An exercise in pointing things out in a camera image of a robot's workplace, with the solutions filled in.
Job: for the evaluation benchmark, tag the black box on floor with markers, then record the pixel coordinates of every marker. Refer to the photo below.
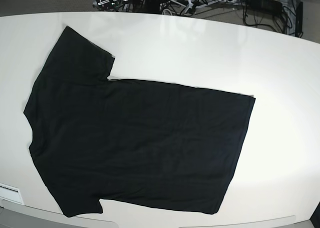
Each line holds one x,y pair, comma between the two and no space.
265,5

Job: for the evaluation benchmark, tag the white label plate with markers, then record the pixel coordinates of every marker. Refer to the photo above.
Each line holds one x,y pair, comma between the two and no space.
11,194

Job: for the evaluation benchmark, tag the black T-shirt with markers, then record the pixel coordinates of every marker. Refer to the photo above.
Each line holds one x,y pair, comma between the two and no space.
148,143

